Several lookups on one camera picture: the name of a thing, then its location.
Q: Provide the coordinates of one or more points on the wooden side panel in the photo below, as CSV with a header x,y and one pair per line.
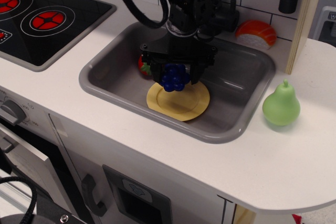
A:
x,y
305,19

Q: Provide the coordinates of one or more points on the grey oven door handle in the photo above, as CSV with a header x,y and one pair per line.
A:
x,y
7,145

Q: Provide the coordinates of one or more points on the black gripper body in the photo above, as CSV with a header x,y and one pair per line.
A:
x,y
171,49

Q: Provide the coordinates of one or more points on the red toy strawberry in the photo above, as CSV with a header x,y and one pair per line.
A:
x,y
143,67

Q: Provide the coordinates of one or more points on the grey toy sink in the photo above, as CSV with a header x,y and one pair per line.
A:
x,y
236,83

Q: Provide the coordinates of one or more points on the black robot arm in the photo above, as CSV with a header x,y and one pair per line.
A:
x,y
187,16

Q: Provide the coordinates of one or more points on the blue toy blueberries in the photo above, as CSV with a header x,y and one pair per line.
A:
x,y
174,78

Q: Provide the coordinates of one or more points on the black toy stovetop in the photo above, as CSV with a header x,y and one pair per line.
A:
x,y
36,33

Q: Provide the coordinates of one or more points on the yellow toy plate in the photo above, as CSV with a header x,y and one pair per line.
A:
x,y
183,105

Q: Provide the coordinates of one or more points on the grey dishwasher panel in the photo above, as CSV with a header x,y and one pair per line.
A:
x,y
137,201

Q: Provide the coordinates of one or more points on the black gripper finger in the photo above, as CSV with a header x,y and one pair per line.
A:
x,y
157,70
196,72

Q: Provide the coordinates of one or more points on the grey cabinet door handle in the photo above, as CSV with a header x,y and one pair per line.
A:
x,y
88,185

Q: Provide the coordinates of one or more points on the salmon sushi toy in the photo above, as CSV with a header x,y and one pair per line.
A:
x,y
256,33

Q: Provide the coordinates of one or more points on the grey oven knob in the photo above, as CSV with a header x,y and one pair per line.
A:
x,y
12,113

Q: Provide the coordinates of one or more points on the grey appliance background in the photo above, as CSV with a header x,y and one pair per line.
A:
x,y
325,27

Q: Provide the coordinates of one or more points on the green toy pear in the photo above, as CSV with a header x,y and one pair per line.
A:
x,y
282,107

